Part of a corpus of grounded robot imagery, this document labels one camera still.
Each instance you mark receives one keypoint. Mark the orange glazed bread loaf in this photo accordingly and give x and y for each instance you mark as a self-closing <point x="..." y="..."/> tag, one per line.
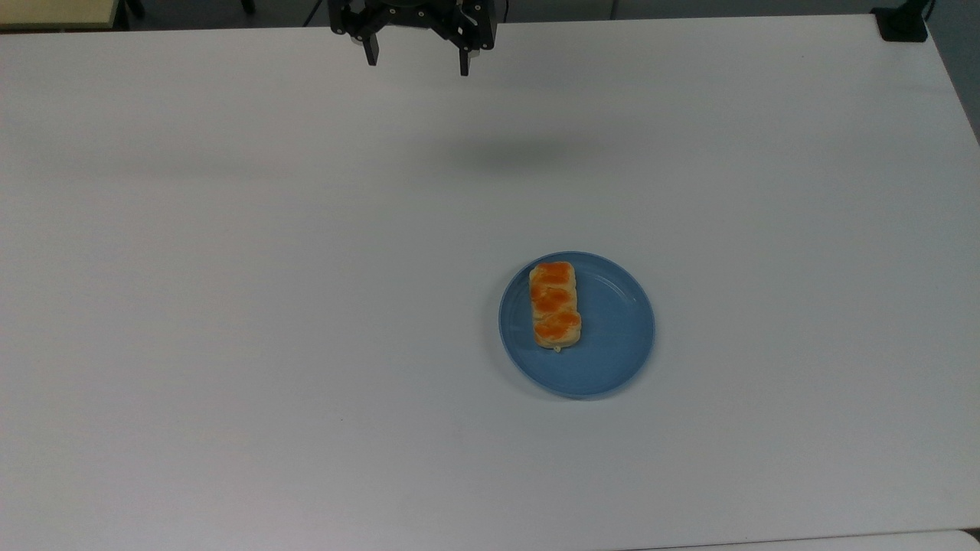
<point x="555" y="304"/>

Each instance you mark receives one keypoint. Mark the black table clamp mount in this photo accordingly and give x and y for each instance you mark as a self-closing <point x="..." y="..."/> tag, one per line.
<point x="901" y="23"/>

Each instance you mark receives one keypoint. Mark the black chair leg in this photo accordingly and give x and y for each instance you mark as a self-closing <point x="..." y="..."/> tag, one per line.
<point x="135" y="8"/>

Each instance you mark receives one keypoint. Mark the blue round plate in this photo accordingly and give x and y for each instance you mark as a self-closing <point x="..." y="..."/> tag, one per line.
<point x="612" y="337"/>

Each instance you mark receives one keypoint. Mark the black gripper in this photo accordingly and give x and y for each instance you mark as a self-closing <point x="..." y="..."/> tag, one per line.
<point x="413" y="15"/>

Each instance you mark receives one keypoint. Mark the beige side table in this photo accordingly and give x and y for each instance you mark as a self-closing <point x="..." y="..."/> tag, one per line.
<point x="57" y="12"/>

